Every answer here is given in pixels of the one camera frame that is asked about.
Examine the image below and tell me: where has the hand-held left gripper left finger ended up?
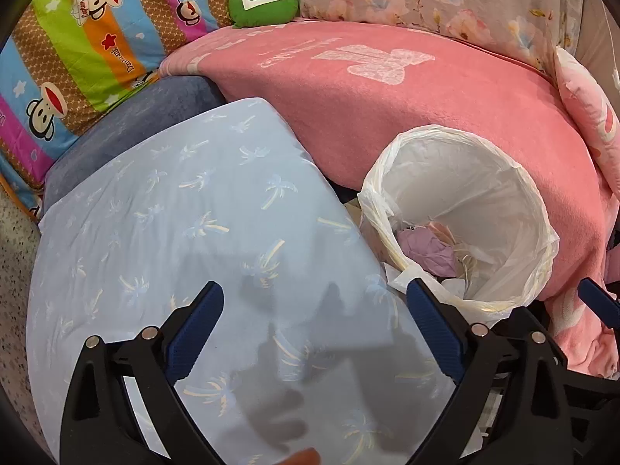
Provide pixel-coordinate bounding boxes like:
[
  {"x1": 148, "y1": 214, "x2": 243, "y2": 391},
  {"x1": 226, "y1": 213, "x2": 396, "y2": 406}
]
[{"x1": 58, "y1": 280, "x2": 226, "y2": 465}]

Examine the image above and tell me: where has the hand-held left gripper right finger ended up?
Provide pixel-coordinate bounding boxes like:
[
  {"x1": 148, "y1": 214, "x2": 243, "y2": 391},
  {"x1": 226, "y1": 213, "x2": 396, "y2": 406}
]
[{"x1": 406, "y1": 278, "x2": 573, "y2": 465}]

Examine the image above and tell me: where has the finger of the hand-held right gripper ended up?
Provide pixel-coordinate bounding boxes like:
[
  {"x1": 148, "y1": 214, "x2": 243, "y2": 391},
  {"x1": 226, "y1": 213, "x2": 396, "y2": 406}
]
[
  {"x1": 566, "y1": 365, "x2": 620, "y2": 465},
  {"x1": 578, "y1": 277, "x2": 620, "y2": 329}
]

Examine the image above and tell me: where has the mauve strappy garment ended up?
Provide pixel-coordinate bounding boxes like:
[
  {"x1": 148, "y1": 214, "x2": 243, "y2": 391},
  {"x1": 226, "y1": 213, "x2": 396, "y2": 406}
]
[{"x1": 396, "y1": 229, "x2": 459, "y2": 280}]

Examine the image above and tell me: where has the waste bin with white liner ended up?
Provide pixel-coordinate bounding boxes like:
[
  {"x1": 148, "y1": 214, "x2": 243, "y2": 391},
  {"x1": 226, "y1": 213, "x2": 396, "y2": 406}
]
[{"x1": 357, "y1": 124, "x2": 561, "y2": 329}]

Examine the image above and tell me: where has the light blue palm-print tablecloth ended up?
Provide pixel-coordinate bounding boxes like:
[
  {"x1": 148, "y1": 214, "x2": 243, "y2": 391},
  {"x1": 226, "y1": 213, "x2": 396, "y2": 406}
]
[{"x1": 26, "y1": 98, "x2": 459, "y2": 465}]

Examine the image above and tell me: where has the pink pillow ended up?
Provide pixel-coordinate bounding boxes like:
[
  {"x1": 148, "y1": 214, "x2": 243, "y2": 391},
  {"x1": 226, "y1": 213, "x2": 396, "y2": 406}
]
[{"x1": 554, "y1": 46, "x2": 620, "y2": 188}]

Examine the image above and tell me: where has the blue-grey cushion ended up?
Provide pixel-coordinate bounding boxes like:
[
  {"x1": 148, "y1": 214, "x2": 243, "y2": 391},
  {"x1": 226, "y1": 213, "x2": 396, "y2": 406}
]
[{"x1": 43, "y1": 75, "x2": 227, "y2": 217}]

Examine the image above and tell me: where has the pink blanket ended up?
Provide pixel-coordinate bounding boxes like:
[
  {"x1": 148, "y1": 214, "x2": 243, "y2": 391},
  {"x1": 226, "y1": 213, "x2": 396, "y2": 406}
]
[{"x1": 158, "y1": 17, "x2": 620, "y2": 379}]

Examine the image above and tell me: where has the beige curtain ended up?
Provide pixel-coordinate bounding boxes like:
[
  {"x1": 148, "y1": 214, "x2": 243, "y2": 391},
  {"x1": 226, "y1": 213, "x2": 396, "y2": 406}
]
[{"x1": 576, "y1": 0, "x2": 620, "y2": 89}]

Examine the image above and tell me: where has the striped monkey-print quilt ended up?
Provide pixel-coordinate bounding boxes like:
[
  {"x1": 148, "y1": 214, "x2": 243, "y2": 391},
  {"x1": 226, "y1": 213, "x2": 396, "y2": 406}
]
[{"x1": 0, "y1": 0, "x2": 241, "y2": 224}]

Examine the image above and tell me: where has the green cushion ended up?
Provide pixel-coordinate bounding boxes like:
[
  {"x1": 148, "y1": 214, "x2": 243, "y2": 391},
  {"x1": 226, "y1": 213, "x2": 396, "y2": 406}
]
[{"x1": 228, "y1": 0, "x2": 300, "y2": 28}]

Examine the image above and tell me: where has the white cable with switch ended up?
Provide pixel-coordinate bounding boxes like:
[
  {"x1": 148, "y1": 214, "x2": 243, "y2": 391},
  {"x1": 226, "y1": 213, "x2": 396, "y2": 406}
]
[{"x1": 601, "y1": 0, "x2": 620, "y2": 89}]

